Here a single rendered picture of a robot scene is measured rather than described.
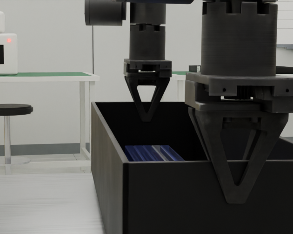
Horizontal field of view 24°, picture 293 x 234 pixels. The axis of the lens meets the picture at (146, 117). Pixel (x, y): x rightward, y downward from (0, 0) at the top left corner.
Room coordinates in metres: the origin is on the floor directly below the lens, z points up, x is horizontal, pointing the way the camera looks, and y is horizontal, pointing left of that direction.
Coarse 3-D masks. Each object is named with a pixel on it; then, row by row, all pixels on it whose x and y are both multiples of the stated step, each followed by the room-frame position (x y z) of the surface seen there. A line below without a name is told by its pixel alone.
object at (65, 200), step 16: (0, 176) 1.10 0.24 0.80; (16, 176) 1.10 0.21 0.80; (32, 176) 1.10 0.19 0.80; (48, 176) 1.10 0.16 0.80; (64, 176) 1.10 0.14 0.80; (80, 176) 1.10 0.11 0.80; (0, 192) 0.98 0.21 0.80; (16, 192) 0.98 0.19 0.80; (32, 192) 0.98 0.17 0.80; (48, 192) 0.98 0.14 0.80; (64, 192) 0.98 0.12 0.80; (80, 192) 0.98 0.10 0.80; (0, 208) 0.88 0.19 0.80; (16, 208) 0.88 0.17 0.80; (32, 208) 0.88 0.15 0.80; (48, 208) 0.88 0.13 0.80; (64, 208) 0.88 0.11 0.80; (80, 208) 0.88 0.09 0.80; (96, 208) 0.88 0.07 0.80; (0, 224) 0.80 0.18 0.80; (16, 224) 0.80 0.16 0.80; (32, 224) 0.80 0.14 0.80; (48, 224) 0.80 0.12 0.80; (64, 224) 0.80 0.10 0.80; (80, 224) 0.80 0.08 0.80; (96, 224) 0.80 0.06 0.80
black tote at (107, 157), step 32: (96, 128) 0.90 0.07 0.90; (128, 128) 1.07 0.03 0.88; (160, 128) 1.08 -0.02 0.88; (192, 128) 1.09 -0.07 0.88; (96, 160) 0.90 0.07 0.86; (192, 160) 1.09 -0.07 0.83; (288, 160) 0.52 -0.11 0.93; (96, 192) 0.90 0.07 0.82; (128, 192) 0.51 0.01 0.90; (160, 192) 0.51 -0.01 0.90; (192, 192) 0.51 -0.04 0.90; (256, 192) 0.52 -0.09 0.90; (288, 192) 0.52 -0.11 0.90; (128, 224) 0.51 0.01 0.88; (160, 224) 0.51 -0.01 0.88; (192, 224) 0.51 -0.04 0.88; (224, 224) 0.52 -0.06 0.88; (256, 224) 0.52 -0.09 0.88; (288, 224) 0.52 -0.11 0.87
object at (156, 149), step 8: (128, 152) 0.98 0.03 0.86; (136, 152) 0.98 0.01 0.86; (144, 152) 0.98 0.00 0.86; (152, 152) 0.98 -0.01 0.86; (160, 152) 0.98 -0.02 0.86; (168, 152) 0.98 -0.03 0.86; (128, 160) 0.98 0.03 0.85; (136, 160) 0.91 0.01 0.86; (144, 160) 0.91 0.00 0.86; (152, 160) 0.91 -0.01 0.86; (160, 160) 0.91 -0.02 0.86; (168, 160) 0.91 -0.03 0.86; (176, 160) 0.91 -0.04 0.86; (184, 160) 0.91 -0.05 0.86
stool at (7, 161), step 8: (0, 104) 4.47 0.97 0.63; (8, 104) 4.47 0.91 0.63; (16, 104) 4.47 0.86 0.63; (24, 104) 4.47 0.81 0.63; (0, 112) 4.22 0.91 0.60; (8, 112) 4.23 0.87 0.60; (16, 112) 4.25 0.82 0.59; (24, 112) 4.29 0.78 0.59; (8, 120) 4.37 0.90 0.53; (8, 128) 4.37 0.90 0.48; (8, 136) 4.37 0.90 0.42; (8, 144) 4.37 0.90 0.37; (8, 152) 4.37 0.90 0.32; (0, 160) 4.38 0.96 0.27; (8, 160) 4.37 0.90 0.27; (16, 160) 4.38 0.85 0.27; (24, 160) 4.38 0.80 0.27; (8, 168) 4.37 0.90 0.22
